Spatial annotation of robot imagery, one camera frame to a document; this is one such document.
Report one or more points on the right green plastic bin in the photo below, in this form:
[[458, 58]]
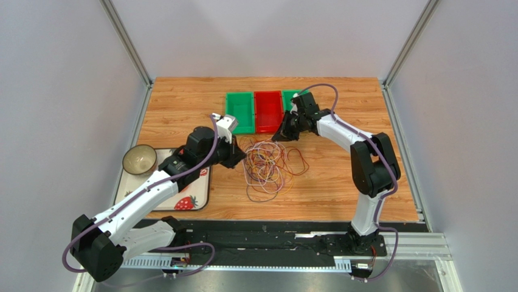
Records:
[[286, 96]]

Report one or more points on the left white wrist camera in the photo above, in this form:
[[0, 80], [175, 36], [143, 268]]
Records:
[[225, 125]]

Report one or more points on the aluminium frame rail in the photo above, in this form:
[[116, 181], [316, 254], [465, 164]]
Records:
[[175, 260]]

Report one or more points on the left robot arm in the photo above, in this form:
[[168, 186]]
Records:
[[102, 243]]

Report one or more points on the green plastic bin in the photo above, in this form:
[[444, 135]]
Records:
[[241, 106], [286, 96]]

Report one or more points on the strawberry print white tray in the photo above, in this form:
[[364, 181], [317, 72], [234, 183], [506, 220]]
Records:
[[193, 197]]

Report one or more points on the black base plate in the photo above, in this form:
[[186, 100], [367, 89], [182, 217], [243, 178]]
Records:
[[270, 243]]

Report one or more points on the red plastic bin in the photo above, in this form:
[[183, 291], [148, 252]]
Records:
[[268, 111]]

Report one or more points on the beige ceramic bowl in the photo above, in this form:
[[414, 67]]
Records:
[[140, 160]]

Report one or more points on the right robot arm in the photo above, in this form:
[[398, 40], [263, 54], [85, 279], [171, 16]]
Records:
[[374, 167]]

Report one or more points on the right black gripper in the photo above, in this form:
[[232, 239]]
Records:
[[292, 125]]

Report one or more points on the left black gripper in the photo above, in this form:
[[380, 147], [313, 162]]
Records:
[[234, 154]]

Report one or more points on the left green plastic bin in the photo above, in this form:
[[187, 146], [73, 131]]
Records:
[[241, 106]]

